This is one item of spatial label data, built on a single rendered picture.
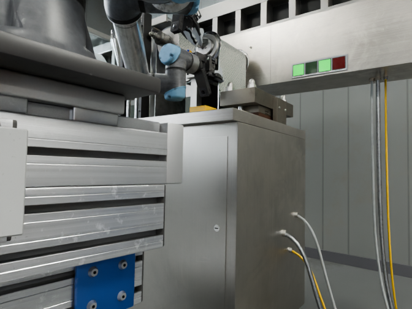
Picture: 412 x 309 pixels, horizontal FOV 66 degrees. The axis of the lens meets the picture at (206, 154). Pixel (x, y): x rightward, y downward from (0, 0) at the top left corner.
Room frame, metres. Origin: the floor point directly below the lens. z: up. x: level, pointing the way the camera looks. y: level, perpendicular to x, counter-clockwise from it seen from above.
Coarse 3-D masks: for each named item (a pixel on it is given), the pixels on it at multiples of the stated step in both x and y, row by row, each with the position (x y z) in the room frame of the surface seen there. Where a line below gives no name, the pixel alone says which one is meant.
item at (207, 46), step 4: (204, 40) 1.38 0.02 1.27; (208, 40) 1.36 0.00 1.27; (204, 44) 1.38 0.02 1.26; (208, 44) 1.36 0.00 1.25; (212, 44) 1.36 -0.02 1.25; (200, 48) 1.39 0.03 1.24; (204, 48) 1.38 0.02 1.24; (208, 48) 1.36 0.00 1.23; (212, 48) 1.37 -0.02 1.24; (200, 52) 1.39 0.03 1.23; (204, 52) 1.38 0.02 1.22; (208, 52) 1.37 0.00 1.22
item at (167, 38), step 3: (159, 33) 1.50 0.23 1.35; (162, 33) 1.48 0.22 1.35; (165, 33) 1.50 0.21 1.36; (162, 36) 1.48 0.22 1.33; (165, 36) 1.49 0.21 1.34; (168, 36) 1.51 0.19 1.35; (162, 39) 1.48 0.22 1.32; (165, 39) 1.49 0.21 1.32; (168, 39) 1.51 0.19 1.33; (171, 39) 1.52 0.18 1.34; (156, 42) 1.51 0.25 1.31; (159, 42) 1.50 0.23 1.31; (162, 42) 1.49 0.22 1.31; (165, 42) 1.50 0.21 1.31; (168, 42) 1.51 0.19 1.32; (171, 42) 1.53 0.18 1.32; (159, 45) 1.52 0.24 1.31; (162, 45) 1.52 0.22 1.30
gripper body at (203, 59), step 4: (196, 52) 1.21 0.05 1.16; (200, 56) 1.23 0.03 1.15; (204, 56) 1.25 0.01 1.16; (208, 56) 1.25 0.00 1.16; (212, 56) 1.26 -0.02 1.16; (200, 60) 1.20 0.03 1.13; (204, 60) 1.25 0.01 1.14; (208, 60) 1.25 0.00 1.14; (212, 60) 1.28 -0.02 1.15; (216, 60) 1.29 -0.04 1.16; (200, 64) 1.20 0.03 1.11; (204, 64) 1.26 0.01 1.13; (208, 64) 1.25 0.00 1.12; (212, 64) 1.28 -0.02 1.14; (200, 68) 1.21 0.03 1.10; (208, 68) 1.25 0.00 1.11; (212, 68) 1.28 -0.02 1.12; (196, 72) 1.21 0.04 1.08; (208, 72) 1.25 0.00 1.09; (212, 72) 1.27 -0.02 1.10; (208, 76) 1.26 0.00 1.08; (212, 76) 1.27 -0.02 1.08
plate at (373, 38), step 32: (384, 0) 1.27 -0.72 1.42; (256, 32) 1.61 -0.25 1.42; (288, 32) 1.51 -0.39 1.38; (320, 32) 1.42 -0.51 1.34; (352, 32) 1.34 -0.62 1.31; (384, 32) 1.27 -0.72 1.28; (256, 64) 1.61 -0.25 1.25; (288, 64) 1.51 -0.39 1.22; (352, 64) 1.34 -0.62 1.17; (384, 64) 1.27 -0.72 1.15
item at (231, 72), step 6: (222, 60) 1.38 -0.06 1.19; (222, 66) 1.38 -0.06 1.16; (228, 66) 1.42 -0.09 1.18; (234, 66) 1.46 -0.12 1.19; (228, 72) 1.42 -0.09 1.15; (234, 72) 1.47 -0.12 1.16; (240, 72) 1.51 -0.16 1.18; (228, 78) 1.42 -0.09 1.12; (234, 78) 1.47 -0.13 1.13; (240, 78) 1.51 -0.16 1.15; (222, 84) 1.38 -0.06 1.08; (234, 84) 1.47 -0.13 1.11; (240, 84) 1.51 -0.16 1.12; (222, 90) 1.38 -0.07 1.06
